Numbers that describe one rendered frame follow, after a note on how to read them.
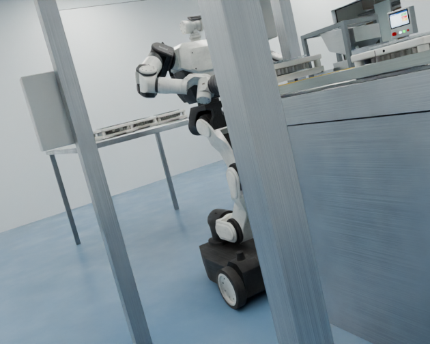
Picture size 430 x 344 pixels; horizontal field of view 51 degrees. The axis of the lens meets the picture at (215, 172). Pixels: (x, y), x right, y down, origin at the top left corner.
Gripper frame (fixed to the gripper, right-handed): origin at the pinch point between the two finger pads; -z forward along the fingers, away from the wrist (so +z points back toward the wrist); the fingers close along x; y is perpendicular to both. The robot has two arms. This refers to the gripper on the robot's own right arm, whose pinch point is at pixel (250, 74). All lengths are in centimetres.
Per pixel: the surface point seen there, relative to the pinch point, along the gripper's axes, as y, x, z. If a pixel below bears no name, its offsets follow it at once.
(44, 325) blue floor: 30, 101, 143
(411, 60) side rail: 51, 12, -67
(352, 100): 39, 19, -48
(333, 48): -383, -29, 63
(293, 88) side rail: 25.4, 10.5, -26.1
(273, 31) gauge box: 14.9, -11.3, -19.8
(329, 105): 34, 19, -39
